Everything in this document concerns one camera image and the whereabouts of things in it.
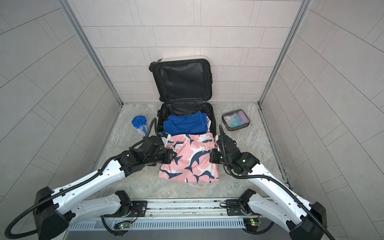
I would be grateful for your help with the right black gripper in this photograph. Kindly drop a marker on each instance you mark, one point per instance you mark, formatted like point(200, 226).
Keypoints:
point(212, 158)

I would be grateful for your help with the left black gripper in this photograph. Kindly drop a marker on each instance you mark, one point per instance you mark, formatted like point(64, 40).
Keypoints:
point(168, 159)

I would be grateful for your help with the clear toiletry pouch black trim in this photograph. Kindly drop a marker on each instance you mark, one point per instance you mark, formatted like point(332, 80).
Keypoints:
point(235, 120)

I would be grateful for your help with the pink shark print garment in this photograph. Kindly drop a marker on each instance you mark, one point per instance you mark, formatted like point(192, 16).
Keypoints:
point(192, 162)

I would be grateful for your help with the blue t-shirt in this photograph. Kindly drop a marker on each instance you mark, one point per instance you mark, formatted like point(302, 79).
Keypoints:
point(193, 124)

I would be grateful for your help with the red white striped shirt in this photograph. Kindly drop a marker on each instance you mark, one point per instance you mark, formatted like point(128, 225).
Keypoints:
point(209, 122)

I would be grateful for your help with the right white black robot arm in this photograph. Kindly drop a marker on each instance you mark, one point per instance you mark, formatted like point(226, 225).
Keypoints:
point(302, 219)

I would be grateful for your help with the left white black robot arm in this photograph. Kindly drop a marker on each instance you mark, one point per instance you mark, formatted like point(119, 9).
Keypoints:
point(55, 210)

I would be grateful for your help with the clear container with blue lid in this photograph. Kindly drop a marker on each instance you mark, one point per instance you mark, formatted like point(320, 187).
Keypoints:
point(140, 124)

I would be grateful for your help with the black and white open suitcase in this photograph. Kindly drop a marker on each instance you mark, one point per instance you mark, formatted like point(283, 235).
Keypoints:
point(185, 86)

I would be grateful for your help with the right green circuit board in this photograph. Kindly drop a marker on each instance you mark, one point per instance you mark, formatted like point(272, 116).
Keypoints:
point(252, 225)

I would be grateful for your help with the green circuit board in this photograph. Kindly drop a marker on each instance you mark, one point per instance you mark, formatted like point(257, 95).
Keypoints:
point(123, 225)
point(252, 225)

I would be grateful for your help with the left green circuit board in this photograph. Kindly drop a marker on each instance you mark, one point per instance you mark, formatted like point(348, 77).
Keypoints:
point(123, 225)

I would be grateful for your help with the aluminium mounting rail frame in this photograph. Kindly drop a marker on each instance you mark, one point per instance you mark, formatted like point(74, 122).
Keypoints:
point(169, 214)

